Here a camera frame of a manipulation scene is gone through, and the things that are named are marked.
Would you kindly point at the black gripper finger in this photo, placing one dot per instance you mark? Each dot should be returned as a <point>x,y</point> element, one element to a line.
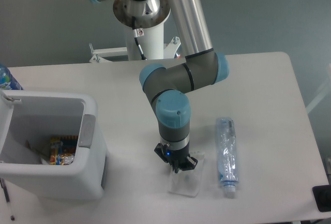
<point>186,164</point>
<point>165,155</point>

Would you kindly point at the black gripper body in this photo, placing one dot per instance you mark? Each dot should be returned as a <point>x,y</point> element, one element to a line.
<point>179,154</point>

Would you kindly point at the crushed clear plastic bottle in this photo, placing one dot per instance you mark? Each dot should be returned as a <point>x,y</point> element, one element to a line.
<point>226,155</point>

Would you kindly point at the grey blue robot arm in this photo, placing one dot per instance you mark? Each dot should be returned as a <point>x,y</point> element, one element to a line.
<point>166,88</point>

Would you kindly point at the white plastic trash can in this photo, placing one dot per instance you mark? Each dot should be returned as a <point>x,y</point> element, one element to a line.
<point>28,121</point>

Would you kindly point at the colourful snack wrapper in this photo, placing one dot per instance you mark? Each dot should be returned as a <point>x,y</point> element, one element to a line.
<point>62,150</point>

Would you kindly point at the black device at edge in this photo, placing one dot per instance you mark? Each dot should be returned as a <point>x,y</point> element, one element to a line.
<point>322,197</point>

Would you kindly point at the black pen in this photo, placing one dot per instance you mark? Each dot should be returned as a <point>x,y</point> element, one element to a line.
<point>7,199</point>

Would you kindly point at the blue labelled drink bottle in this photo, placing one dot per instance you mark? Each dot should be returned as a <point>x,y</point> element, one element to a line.
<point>8,81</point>

